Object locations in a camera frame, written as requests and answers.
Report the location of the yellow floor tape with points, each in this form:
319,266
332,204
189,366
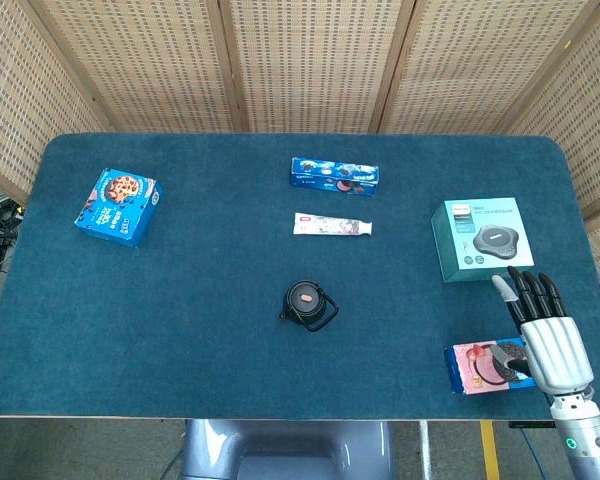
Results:
490,450

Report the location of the teal speakerphone box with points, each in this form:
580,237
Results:
480,240

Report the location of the white toothpaste tube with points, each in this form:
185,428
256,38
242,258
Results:
330,223

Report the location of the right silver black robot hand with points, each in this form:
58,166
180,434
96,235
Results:
555,350

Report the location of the blue table mat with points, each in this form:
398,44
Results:
280,280

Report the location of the long blue cookie box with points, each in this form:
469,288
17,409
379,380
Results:
334,177

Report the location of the pink blue sandwich cookie box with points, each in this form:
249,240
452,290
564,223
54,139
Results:
480,367

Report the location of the blue chocolate chip cookie box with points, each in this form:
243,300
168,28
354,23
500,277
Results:
120,207

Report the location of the grey robot torso base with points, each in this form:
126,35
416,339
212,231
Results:
285,450

